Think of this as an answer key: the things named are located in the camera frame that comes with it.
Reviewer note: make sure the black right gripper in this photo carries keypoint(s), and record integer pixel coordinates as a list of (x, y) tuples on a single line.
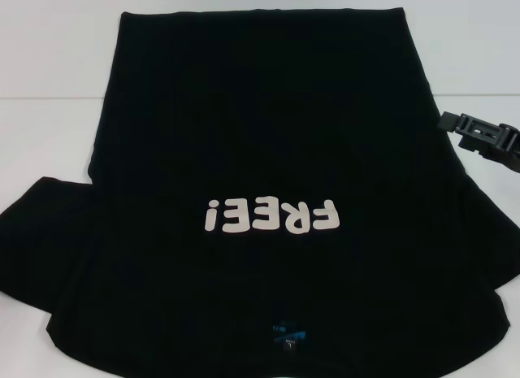
[(510, 146)]

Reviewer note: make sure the black shirt with FREE print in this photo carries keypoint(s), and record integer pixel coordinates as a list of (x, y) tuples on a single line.
[(264, 150)]

